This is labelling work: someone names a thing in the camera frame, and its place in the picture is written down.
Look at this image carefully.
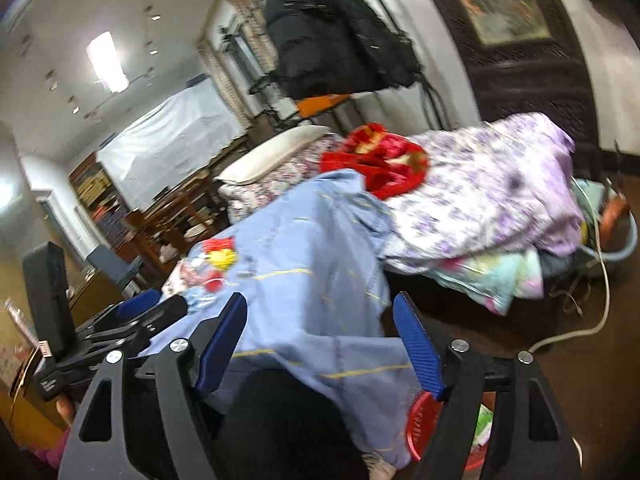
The orange plastic item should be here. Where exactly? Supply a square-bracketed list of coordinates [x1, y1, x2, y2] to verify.
[597, 195, 631, 241]

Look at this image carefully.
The person's left hand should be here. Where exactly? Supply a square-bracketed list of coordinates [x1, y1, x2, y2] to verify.
[55, 395, 77, 427]

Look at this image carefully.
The white cover cloth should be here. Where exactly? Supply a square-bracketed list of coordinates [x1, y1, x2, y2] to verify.
[95, 87, 248, 211]

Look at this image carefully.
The ceiling light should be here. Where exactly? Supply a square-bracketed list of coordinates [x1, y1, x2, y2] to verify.
[85, 30, 131, 94]

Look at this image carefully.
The wooden bookshelf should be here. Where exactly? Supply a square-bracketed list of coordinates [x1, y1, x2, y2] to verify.
[67, 152, 131, 261]

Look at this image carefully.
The painting in dark carved frame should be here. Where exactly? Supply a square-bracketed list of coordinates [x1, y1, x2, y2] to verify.
[410, 0, 601, 151]

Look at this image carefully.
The wooden chair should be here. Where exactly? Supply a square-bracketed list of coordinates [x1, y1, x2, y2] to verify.
[125, 170, 226, 271]

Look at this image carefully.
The person's left forearm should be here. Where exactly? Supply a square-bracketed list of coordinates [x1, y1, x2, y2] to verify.
[32, 430, 71, 471]

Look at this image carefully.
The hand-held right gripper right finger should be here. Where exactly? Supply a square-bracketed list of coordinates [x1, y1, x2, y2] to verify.
[392, 291, 583, 480]

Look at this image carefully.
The white cable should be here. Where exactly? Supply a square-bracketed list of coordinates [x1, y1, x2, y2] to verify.
[529, 180, 615, 354]

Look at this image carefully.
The window with lattice curtain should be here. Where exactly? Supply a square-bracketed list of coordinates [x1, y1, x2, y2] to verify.
[197, 0, 281, 131]

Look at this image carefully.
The pink floral bedsheet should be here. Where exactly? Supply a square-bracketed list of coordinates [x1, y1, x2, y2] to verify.
[220, 132, 351, 226]

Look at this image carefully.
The red printed blanket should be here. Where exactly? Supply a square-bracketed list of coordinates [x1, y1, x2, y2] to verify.
[320, 122, 431, 201]

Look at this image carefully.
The red plastic basket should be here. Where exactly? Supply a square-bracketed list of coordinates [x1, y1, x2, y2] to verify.
[405, 390, 488, 472]

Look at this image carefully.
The black padded jacket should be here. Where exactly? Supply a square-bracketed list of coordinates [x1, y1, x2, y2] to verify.
[250, 0, 422, 102]

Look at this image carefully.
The grey chair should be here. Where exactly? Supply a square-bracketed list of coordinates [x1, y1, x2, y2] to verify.
[85, 245, 146, 292]

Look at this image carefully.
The pastel printed blanket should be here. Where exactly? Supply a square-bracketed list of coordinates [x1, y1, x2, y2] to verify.
[430, 250, 546, 317]

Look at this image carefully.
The purple floral quilt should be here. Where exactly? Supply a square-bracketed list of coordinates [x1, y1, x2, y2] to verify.
[382, 112, 583, 276]

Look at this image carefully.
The blue cloth with yellow stitching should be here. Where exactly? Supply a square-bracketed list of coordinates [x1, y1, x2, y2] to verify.
[145, 167, 426, 468]

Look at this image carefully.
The blue plastic basin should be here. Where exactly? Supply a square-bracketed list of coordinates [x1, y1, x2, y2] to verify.
[570, 177, 639, 281]

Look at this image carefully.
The white pillow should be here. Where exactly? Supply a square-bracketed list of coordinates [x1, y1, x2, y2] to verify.
[217, 125, 333, 186]

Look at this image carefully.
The orange board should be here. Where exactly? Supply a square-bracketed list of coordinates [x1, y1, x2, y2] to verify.
[295, 92, 353, 118]

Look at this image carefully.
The green packet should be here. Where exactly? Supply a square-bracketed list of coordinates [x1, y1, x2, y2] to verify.
[470, 402, 497, 453]

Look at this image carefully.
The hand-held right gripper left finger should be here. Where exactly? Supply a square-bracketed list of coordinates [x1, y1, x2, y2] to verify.
[57, 292, 248, 480]

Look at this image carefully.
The yellow foam fruit net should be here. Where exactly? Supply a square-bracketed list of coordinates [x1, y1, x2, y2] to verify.
[207, 249, 238, 270]

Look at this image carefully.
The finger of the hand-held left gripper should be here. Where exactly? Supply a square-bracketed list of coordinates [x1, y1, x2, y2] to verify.
[135, 295, 188, 336]
[117, 289, 163, 321]

